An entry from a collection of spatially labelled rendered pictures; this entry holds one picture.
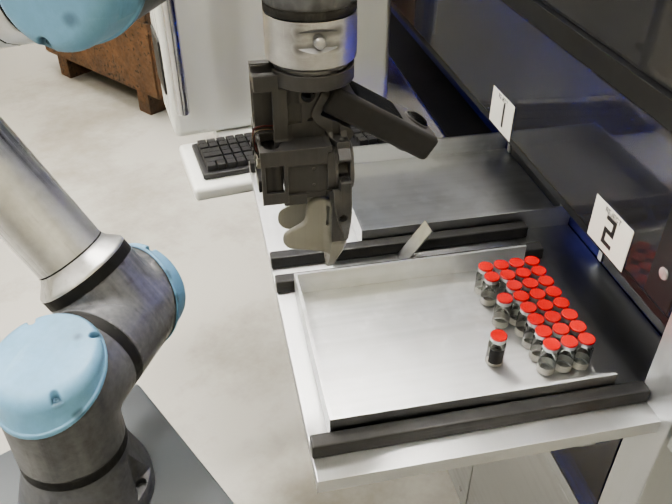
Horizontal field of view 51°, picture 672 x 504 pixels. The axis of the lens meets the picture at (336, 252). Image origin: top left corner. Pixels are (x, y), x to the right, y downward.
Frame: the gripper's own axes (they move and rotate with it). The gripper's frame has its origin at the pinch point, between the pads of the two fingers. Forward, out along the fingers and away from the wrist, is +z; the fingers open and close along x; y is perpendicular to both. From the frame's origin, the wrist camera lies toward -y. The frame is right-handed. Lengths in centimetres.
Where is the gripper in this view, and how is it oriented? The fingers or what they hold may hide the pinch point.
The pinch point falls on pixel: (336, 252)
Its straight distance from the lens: 69.7
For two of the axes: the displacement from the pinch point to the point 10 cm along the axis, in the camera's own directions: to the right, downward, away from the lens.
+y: -9.8, 1.2, -1.6
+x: 2.0, 5.9, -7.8
